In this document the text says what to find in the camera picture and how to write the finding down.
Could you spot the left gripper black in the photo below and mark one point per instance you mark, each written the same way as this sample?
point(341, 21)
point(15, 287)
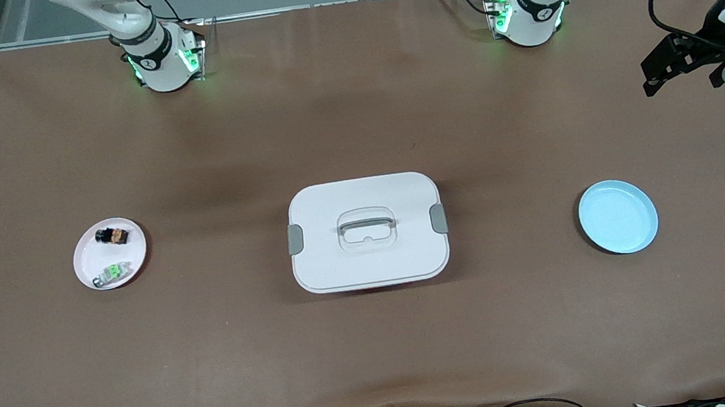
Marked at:
point(709, 35)

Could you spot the light blue round plate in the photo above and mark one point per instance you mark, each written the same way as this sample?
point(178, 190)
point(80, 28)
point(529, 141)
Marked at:
point(618, 217)

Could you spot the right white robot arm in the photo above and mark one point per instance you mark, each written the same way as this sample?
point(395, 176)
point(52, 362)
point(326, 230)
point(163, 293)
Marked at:
point(159, 63)

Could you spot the pale pink round plate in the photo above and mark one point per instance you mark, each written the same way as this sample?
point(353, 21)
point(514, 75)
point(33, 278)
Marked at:
point(127, 264)

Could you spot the aluminium table edge rail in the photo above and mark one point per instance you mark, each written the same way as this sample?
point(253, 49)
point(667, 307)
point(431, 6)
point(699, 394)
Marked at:
point(346, 2)

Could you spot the green push-button switch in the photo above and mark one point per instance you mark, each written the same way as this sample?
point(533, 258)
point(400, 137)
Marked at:
point(113, 271)

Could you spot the grey box latch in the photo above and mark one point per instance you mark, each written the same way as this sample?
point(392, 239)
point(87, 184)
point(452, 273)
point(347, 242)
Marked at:
point(295, 239)
point(439, 219)

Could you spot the pink storage box white lid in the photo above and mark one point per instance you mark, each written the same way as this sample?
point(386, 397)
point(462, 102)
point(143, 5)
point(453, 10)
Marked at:
point(369, 264)

